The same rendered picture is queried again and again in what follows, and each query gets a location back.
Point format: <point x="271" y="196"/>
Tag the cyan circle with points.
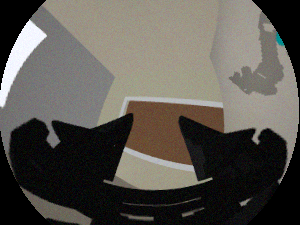
<point x="278" y="40"/>

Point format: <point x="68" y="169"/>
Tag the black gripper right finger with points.
<point x="208" y="147"/>

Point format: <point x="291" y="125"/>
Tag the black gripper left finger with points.
<point x="103" y="145"/>

